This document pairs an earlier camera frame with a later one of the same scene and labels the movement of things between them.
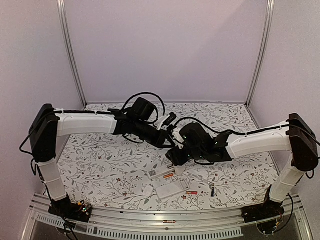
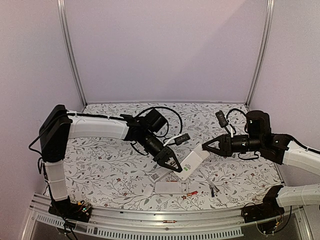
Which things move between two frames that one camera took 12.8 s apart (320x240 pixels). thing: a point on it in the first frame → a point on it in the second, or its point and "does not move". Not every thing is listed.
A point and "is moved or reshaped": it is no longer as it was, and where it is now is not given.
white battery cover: (148, 190) does not move
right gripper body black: (175, 157) → (228, 151)
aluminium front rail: (210, 223) does not move
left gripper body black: (157, 141) → (162, 153)
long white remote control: (155, 172) is moved or reshaped
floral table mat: (108, 171) does not move
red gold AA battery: (169, 221) does not move
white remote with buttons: (177, 136) is moved or reshaped
